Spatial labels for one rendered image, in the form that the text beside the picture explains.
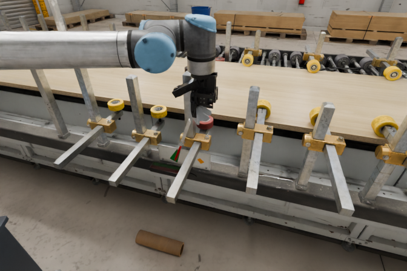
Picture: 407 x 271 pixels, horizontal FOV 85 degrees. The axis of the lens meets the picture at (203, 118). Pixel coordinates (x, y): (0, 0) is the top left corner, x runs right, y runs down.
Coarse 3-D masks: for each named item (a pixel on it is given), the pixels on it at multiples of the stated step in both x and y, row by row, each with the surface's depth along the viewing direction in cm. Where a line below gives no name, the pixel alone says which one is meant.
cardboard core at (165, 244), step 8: (144, 232) 144; (136, 240) 141; (144, 240) 140; (152, 240) 139; (160, 240) 139; (168, 240) 139; (176, 240) 141; (160, 248) 137; (168, 248) 136; (176, 248) 136
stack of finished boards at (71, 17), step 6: (78, 12) 798; (84, 12) 798; (90, 12) 798; (96, 12) 805; (102, 12) 831; (108, 12) 860; (48, 18) 690; (66, 18) 695; (72, 18) 713; (78, 18) 736; (90, 18) 782; (48, 24) 682; (54, 24) 676; (66, 24) 697
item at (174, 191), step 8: (200, 144) 97; (192, 152) 91; (192, 160) 88; (184, 168) 84; (176, 176) 81; (184, 176) 81; (176, 184) 77; (168, 192) 75; (176, 192) 75; (168, 200) 74; (176, 200) 75
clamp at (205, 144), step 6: (180, 138) 99; (186, 138) 98; (192, 138) 98; (198, 138) 98; (204, 138) 98; (210, 138) 98; (186, 144) 100; (192, 144) 99; (204, 144) 97; (210, 144) 100
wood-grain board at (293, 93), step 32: (224, 64) 169; (96, 96) 125; (128, 96) 125; (160, 96) 125; (224, 96) 125; (288, 96) 125; (320, 96) 125; (352, 96) 125; (384, 96) 125; (288, 128) 102; (352, 128) 99
